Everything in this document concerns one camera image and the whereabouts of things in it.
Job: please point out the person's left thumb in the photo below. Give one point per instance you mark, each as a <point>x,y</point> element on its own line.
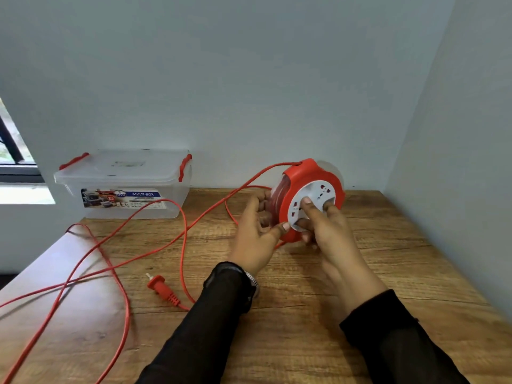
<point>278,232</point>

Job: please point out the person's right hand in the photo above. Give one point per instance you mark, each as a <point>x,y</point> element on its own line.
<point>340,243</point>

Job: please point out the person's right thumb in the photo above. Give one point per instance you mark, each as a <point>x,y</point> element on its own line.
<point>310,207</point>

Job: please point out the person's left forearm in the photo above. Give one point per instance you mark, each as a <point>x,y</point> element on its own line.
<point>200,331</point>

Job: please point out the person's left hand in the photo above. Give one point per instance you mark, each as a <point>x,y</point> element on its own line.
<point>252,239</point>

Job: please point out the silver wristwatch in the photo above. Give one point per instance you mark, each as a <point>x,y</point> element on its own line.
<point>252,280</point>

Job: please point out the red power plug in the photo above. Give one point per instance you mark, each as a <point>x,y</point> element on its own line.
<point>162,287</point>

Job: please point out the window with dark frame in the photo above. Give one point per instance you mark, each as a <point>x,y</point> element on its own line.
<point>18,155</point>

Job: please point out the clear plastic storage box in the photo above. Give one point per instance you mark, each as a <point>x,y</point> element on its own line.
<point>124,183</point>

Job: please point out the person's right forearm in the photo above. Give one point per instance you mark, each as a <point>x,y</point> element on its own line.
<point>394,343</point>

